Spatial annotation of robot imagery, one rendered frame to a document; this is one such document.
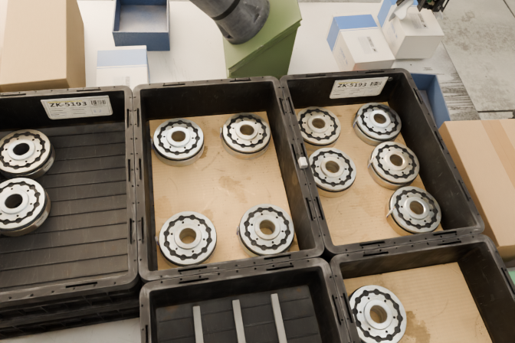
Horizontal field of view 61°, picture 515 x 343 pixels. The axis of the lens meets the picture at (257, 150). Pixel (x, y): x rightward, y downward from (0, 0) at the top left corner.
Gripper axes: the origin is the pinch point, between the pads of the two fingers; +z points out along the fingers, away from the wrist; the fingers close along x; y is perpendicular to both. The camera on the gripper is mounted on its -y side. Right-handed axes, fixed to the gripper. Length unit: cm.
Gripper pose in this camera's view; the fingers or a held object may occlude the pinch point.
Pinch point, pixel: (410, 19)
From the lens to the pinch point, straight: 144.2
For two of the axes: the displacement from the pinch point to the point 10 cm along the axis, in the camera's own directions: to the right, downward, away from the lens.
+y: 1.2, 8.4, -5.3
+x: 9.9, -0.4, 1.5
